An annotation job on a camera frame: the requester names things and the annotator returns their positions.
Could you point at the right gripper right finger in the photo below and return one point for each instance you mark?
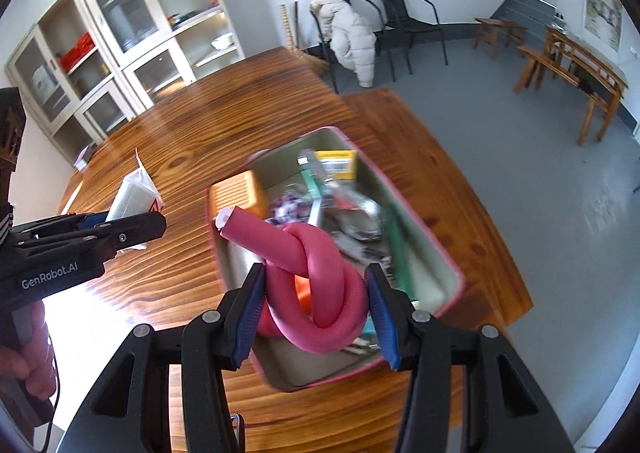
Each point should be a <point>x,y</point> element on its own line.
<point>504,409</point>

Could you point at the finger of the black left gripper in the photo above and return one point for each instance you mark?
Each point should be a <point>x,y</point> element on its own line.
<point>125,230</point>

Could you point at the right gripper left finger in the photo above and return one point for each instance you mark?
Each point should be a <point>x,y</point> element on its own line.
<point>155,376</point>

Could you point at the white gauze roll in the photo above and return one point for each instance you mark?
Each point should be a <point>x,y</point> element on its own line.
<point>137,194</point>

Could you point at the light orange duck cube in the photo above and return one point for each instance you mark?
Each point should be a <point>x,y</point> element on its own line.
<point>241,190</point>

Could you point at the leopard print fluffy pouch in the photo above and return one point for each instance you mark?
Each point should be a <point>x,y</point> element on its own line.
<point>289,207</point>

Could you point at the bright orange toy cube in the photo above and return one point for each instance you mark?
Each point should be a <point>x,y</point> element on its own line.
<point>303,292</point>

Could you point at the white green toothpaste tube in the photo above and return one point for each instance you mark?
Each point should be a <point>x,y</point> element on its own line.
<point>315,212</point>

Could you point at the pink knotted foam roller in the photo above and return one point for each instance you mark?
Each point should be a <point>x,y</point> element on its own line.
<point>338,292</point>

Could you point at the silver metal clamp tool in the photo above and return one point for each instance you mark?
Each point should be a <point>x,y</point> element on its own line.
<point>358,215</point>

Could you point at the yellow cardboard box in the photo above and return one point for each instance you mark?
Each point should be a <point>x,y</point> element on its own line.
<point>340,164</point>

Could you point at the person's left hand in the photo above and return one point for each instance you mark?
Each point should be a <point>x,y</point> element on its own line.
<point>34,363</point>

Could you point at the pink card deck box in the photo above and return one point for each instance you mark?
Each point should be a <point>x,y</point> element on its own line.
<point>84,156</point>

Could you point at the pink storage bin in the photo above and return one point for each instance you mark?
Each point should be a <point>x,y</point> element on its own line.
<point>409,254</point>

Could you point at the white bowl on shelf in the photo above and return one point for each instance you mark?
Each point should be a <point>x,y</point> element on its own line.
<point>223,41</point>

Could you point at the white glass door cabinet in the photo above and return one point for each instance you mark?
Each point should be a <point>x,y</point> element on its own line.
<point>88,67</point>

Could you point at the black metal chair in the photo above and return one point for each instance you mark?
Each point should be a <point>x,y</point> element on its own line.
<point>374,15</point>
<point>398,18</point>

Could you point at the wooden measuring stick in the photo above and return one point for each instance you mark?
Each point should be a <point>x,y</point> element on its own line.
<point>288,33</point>

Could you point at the beige jacket on chair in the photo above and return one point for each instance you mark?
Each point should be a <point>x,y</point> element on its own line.
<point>349,35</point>

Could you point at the wooden side table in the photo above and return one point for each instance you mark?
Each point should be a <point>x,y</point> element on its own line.
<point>562,56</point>

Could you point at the small wooden stool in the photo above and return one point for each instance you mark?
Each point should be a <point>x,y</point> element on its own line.
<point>492,30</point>

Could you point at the framed tree painting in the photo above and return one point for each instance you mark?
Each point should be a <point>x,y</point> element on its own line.
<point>604,19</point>

